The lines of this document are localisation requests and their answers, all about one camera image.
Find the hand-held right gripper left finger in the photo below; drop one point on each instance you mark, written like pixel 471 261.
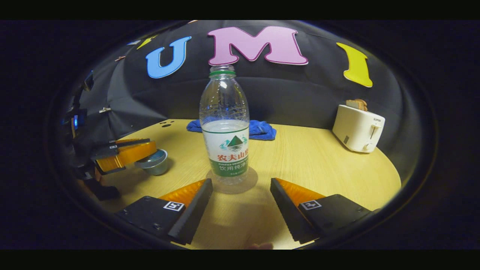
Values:
pixel 195 213

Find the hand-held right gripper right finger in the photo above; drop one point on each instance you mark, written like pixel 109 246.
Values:
pixel 285 213

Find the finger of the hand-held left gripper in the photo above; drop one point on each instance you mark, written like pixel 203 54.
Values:
pixel 112 148
pixel 127 155

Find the grey teacup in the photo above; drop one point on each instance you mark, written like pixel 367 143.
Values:
pixel 157 168

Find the round brown coaster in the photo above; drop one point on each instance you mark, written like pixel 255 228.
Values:
pixel 247 185

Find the clear plastic water bottle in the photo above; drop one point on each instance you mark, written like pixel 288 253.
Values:
pixel 225 131

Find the white clip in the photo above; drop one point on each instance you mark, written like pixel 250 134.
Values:
pixel 105 110

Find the blue towel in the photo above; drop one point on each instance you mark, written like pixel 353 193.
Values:
pixel 262 131

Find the pink clip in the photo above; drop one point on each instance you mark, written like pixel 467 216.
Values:
pixel 120 58

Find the white toaster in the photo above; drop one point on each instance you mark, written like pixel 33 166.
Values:
pixel 356 129

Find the black backdrop cloth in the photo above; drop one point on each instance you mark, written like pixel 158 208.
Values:
pixel 300 93

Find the bread slice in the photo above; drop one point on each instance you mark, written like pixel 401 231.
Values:
pixel 356 105

